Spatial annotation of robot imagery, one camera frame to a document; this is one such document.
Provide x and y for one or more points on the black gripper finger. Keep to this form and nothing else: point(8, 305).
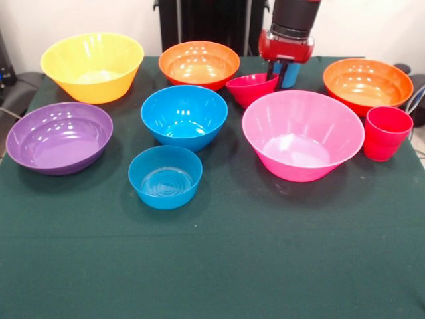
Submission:
point(271, 71)
point(284, 76)

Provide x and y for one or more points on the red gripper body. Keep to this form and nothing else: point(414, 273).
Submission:
point(285, 50)

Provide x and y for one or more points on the small red bowl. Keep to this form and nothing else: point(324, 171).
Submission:
point(249, 91)

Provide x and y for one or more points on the small flat-bottomed blue bowl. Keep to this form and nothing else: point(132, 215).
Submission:
point(166, 186)

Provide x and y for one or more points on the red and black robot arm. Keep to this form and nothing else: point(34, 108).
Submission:
point(295, 16)

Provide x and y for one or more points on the blue cup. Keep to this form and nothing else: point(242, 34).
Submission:
point(293, 76)

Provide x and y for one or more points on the orange bowl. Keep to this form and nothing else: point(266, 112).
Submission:
point(199, 71)
point(365, 88)

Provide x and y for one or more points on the large pink bowl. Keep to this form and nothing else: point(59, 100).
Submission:
point(299, 149)

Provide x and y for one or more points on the deep blue bowl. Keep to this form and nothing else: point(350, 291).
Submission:
point(182, 123)

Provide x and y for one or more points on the red cup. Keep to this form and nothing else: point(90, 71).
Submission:
point(385, 139)

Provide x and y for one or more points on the dark grey object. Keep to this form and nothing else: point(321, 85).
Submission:
point(416, 83)

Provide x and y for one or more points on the large yellow bowl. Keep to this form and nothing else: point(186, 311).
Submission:
point(99, 88)

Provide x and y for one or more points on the dark green table cloth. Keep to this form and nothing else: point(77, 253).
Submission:
point(212, 259)

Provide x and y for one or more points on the purple bowl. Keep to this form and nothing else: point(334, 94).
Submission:
point(56, 146)

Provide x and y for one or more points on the grey padded seat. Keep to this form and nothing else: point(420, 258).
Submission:
point(23, 88)

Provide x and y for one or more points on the black device box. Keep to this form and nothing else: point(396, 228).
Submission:
point(6, 69)

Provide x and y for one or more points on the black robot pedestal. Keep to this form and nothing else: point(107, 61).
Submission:
point(212, 23)

